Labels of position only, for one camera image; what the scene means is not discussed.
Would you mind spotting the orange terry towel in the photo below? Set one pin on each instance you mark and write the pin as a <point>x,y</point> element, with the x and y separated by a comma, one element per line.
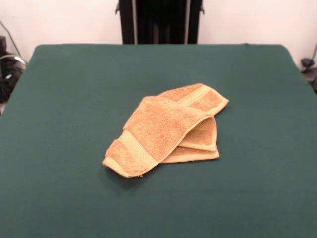
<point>153,129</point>

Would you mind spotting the dark green table cloth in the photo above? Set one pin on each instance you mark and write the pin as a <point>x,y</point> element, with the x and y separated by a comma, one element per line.
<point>62,111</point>

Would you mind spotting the black stand base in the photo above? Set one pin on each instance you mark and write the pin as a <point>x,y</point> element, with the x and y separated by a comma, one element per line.
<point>8,77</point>
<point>310,74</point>

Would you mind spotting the small black red device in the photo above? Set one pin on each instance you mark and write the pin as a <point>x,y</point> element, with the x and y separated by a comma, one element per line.
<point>2,43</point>

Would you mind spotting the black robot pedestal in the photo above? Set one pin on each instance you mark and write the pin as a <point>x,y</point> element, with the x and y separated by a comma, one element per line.
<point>128,24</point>

